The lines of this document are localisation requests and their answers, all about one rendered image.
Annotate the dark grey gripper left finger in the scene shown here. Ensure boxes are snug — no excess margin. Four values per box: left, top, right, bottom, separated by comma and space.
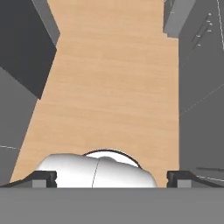
0, 170, 58, 189

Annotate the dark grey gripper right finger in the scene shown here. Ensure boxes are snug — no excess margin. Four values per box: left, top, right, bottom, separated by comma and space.
166, 170, 224, 189

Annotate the white round domed object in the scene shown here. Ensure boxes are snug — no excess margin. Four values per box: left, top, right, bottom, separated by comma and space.
35, 148, 158, 189

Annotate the dark grey cupboard run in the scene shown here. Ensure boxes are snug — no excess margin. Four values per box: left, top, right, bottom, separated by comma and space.
0, 0, 61, 186

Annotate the pale grey cabinet block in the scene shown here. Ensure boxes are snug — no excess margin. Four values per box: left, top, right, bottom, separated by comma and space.
162, 0, 197, 39

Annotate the grey cupboard run with handles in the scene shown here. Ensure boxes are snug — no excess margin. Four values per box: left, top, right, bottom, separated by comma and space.
178, 0, 224, 179

